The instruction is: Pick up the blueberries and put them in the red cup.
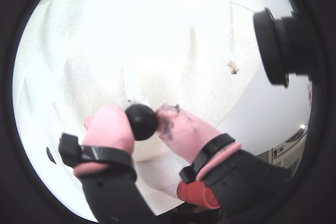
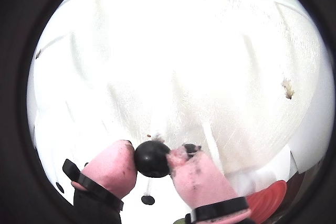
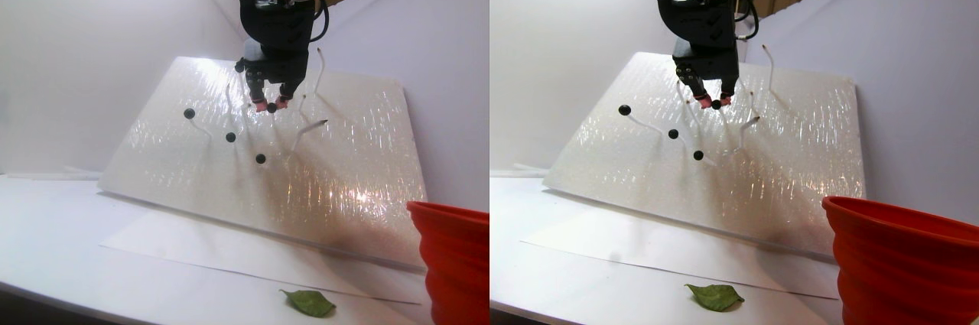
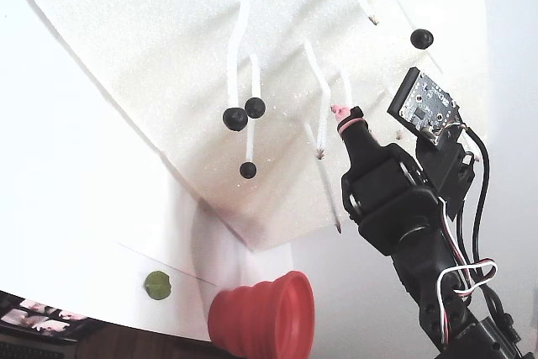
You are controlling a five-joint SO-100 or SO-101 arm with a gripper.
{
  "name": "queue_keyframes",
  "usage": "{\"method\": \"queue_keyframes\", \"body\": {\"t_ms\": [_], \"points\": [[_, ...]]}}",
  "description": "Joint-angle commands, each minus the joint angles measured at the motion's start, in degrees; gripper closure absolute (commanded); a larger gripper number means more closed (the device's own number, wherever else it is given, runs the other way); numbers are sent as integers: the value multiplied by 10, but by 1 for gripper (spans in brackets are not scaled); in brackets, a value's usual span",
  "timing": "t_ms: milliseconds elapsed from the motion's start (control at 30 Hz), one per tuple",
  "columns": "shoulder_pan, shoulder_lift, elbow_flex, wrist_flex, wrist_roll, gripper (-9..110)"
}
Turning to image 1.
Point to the white household appliance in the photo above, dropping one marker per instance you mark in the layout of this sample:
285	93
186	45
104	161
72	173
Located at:
296	134

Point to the white paper sheet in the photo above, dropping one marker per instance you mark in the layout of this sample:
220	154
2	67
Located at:
162	176

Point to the red collapsible cup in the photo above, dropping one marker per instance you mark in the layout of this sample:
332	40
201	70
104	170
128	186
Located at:
194	195

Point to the white foam board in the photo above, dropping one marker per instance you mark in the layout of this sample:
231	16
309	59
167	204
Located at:
105	51

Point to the white backdrop panel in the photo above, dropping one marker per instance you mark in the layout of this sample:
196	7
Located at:
262	116

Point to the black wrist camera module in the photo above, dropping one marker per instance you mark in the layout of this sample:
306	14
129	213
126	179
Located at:
278	48

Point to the white cabinet with dark pane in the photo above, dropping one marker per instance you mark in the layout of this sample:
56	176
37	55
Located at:
288	161

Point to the pink covered gripper finger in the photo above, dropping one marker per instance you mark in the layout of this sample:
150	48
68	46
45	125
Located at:
107	129
194	137

